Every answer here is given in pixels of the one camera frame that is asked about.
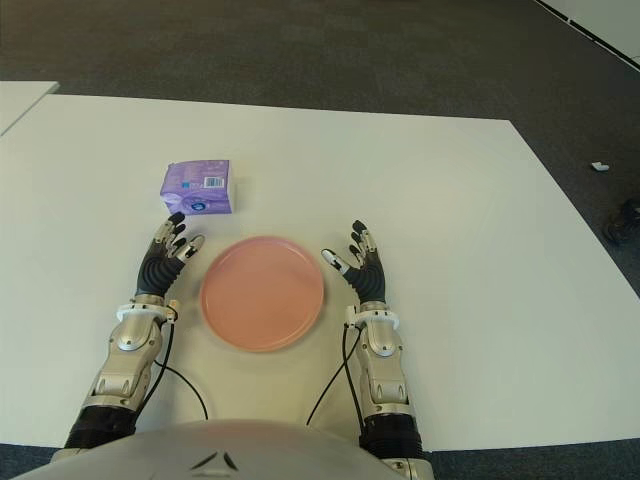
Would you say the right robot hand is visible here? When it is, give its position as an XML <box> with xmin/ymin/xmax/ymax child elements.
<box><xmin>320</xmin><ymin>218</ymin><xmax>389</xmax><ymax>305</ymax></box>

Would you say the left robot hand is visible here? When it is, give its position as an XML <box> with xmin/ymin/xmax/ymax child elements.
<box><xmin>134</xmin><ymin>211</ymin><xmax>207</xmax><ymax>301</ymax></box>

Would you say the purple tissue paper pack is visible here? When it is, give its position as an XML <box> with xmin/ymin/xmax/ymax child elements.
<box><xmin>158</xmin><ymin>159</ymin><xmax>240</xmax><ymax>216</ymax></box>

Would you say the pink round plate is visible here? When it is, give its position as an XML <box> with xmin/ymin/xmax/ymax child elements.
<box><xmin>199</xmin><ymin>235</ymin><xmax>327</xmax><ymax>353</ymax></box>

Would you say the grey robot torso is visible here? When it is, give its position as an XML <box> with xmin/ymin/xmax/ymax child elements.
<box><xmin>19</xmin><ymin>418</ymin><xmax>431</xmax><ymax>480</ymax></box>

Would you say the neighbouring white table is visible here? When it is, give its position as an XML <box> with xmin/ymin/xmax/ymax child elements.
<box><xmin>0</xmin><ymin>80</ymin><xmax>60</xmax><ymax>136</ymax></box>

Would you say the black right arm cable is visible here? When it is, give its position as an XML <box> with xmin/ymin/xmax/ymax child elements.
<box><xmin>305</xmin><ymin>322</ymin><xmax>365</xmax><ymax>426</ymax></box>

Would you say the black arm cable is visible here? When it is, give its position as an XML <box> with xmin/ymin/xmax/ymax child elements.
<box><xmin>134</xmin><ymin>312</ymin><xmax>210</xmax><ymax>421</ymax></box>
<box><xmin>305</xmin><ymin>322</ymin><xmax>365</xmax><ymax>426</ymax></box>

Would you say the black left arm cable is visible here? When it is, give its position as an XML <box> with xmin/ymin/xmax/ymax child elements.
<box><xmin>134</xmin><ymin>312</ymin><xmax>210</xmax><ymax>421</ymax></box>

